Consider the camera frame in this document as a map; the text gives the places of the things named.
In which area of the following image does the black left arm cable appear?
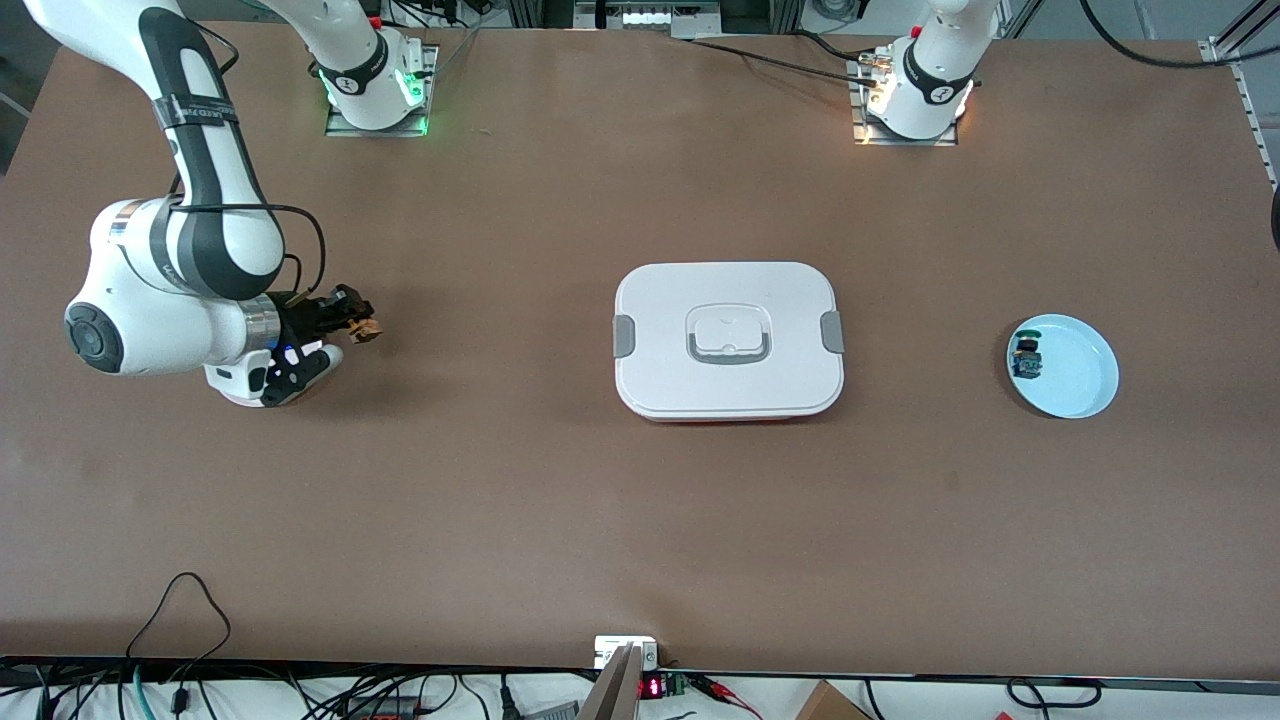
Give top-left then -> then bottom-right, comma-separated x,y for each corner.
1078,0 -> 1280,71

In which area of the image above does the teal cable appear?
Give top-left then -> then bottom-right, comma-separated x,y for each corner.
128,665 -> 163,720

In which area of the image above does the aluminium corner bracket rail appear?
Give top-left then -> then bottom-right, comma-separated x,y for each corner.
1198,0 -> 1280,196

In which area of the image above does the aluminium profile bar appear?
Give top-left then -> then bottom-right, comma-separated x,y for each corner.
578,643 -> 646,720

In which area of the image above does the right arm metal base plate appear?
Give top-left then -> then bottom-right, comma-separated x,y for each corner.
324,44 -> 439,139

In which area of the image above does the black looped cable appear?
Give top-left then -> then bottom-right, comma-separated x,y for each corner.
125,572 -> 233,691

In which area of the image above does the black base power cable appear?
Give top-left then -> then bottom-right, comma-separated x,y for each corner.
685,30 -> 883,89

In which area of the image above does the red alligator clip lead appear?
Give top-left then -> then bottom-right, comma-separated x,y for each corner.
690,674 -> 763,720

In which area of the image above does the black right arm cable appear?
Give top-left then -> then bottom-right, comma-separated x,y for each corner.
165,25 -> 329,301

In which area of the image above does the white mounting block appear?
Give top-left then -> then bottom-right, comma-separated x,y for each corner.
594,636 -> 660,669

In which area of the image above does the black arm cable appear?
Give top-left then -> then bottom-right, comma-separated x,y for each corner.
1078,0 -> 1280,71
165,25 -> 329,301

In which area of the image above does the light blue round plate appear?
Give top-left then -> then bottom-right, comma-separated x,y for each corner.
1006,314 -> 1120,420

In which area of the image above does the black flat loop cable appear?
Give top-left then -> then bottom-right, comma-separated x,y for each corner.
1005,677 -> 1105,711

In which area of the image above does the white lidded lunch box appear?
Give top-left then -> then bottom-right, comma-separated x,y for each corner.
612,262 -> 846,423

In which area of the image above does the brown cardboard box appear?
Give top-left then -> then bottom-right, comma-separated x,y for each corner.
795,680 -> 871,720

